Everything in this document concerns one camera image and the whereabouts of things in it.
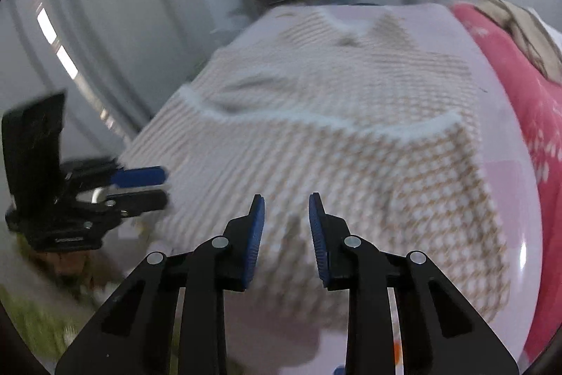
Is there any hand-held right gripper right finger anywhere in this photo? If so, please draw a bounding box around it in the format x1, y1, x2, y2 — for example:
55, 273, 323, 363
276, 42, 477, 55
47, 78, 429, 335
308, 192, 519, 375

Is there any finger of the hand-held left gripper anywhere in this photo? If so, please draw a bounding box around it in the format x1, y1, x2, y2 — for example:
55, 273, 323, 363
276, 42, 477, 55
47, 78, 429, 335
110, 167, 166, 188
104, 189, 169, 218

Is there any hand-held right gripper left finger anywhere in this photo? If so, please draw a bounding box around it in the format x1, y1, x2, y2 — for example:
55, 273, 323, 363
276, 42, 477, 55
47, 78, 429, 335
54, 193, 266, 375

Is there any beige white houndstooth coat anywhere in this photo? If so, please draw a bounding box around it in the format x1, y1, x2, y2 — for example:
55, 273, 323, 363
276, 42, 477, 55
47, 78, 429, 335
118, 8, 512, 325

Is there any bed with pink sheet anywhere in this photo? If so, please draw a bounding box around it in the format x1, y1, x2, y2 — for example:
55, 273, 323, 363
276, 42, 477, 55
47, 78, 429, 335
118, 1, 545, 375

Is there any pink floral blanket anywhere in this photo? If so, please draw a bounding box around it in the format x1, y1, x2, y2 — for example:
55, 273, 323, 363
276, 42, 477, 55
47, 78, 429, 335
450, 1, 562, 362

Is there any beige striped clothing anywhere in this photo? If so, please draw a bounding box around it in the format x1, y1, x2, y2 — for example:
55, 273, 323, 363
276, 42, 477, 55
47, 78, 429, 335
476, 0, 562, 81

